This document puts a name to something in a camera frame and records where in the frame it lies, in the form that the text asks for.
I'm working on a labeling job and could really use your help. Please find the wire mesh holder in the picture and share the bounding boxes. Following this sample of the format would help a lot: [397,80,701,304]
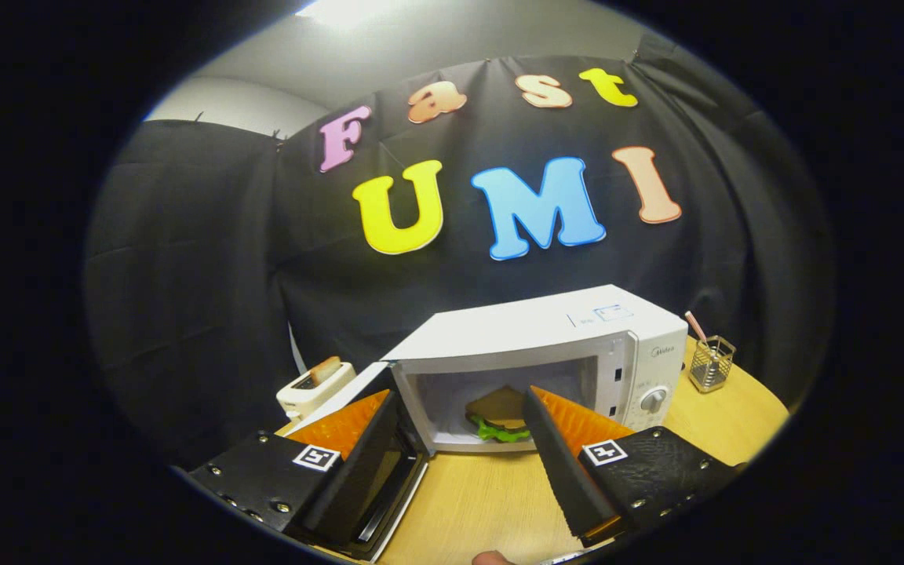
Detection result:
[688,335,736,393]

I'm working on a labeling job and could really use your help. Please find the white microwave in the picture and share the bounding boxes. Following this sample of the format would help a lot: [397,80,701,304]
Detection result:
[283,284,690,563]

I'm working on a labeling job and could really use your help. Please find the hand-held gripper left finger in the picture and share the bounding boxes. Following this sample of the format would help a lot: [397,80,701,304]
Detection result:
[189,388,402,548]

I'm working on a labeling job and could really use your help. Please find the white toaster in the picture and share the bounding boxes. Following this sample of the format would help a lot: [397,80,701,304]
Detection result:
[276,361,357,425]

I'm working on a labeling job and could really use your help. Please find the toy sandwich with lettuce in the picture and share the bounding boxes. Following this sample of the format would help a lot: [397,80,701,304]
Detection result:
[465,385,535,443]

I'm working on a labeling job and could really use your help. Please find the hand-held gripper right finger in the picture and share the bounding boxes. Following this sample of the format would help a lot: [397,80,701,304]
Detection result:
[523,385,739,548]

